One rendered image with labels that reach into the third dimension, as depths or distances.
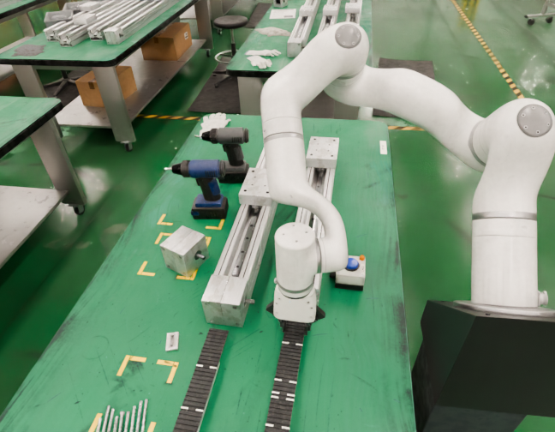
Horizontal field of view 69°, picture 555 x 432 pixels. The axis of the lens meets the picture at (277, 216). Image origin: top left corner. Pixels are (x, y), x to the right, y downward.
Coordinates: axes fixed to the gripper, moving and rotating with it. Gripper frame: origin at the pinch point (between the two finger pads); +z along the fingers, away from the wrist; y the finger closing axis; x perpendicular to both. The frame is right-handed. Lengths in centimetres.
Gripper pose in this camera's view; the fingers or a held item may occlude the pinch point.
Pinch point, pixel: (295, 325)
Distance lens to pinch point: 106.8
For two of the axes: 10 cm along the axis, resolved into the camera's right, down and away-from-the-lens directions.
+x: 1.8, -6.4, 7.5
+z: 0.3, 7.7, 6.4
